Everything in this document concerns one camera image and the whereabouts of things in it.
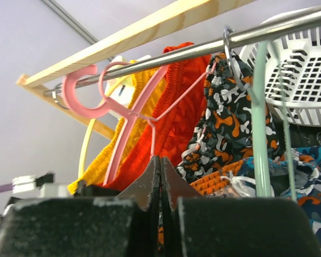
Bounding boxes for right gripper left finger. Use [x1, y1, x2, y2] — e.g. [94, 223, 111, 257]
[117, 156, 160, 256]

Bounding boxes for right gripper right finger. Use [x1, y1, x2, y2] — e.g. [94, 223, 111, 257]
[160, 157, 203, 256]

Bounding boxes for mint green hanger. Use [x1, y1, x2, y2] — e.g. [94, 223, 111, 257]
[223, 25, 297, 201]

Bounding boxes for blue patterned shorts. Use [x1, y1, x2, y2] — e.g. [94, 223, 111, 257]
[189, 143, 321, 255]

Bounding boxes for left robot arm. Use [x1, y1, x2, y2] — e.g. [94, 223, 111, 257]
[0, 172, 120, 198]

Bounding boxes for thin pink hanger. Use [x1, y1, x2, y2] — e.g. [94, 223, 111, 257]
[105, 55, 210, 158]

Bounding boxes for black orange patterned shorts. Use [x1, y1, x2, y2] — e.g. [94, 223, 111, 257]
[176, 53, 280, 184]

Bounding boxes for yellow shorts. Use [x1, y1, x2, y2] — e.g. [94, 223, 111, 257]
[62, 62, 167, 194]

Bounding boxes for yellow hanger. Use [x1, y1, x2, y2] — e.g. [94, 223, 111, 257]
[78, 75, 129, 179]

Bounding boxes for white laundry basket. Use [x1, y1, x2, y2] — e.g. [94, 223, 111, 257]
[238, 7, 321, 126]

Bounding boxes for wooden clothes rack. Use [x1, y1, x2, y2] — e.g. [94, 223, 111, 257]
[17, 1, 321, 125]

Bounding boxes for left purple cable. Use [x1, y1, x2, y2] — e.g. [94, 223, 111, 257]
[0, 183, 16, 196]

